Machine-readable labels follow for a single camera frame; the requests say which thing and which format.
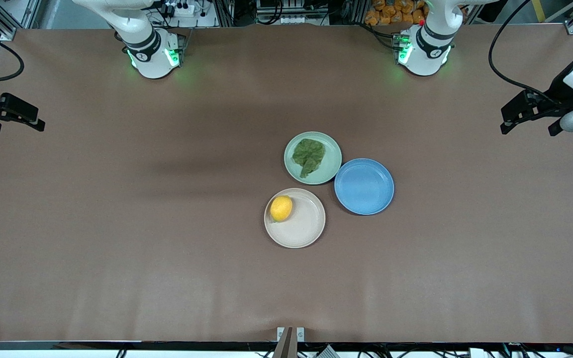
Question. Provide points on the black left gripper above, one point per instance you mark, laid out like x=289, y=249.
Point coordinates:
x=558, y=90

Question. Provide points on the green lettuce leaf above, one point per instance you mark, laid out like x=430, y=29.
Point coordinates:
x=308, y=154

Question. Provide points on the yellow lemon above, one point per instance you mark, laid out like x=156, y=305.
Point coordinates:
x=281, y=209

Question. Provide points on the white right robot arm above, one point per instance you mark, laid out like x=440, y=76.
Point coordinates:
x=147, y=44

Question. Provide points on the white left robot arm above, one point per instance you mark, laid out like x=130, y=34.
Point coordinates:
x=428, y=47

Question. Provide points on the bag of orange snacks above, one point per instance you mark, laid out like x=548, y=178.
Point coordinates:
x=391, y=12

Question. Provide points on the blue round plate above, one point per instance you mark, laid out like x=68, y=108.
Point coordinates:
x=364, y=186

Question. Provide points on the white power strip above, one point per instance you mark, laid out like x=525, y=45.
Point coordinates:
x=182, y=9

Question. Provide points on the green round plate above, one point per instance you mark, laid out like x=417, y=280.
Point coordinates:
x=329, y=159

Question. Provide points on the beige round plate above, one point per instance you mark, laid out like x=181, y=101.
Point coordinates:
x=304, y=223

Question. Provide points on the metal table edge bracket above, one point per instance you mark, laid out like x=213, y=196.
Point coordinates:
x=290, y=338

